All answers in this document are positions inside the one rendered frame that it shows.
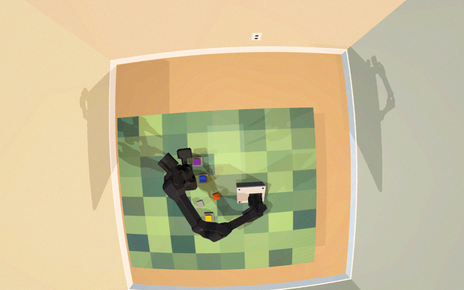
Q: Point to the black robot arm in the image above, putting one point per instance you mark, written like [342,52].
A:
[175,182]

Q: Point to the purple button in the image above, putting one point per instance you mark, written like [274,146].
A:
[197,161]

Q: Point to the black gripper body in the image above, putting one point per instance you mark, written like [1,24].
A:
[183,154]

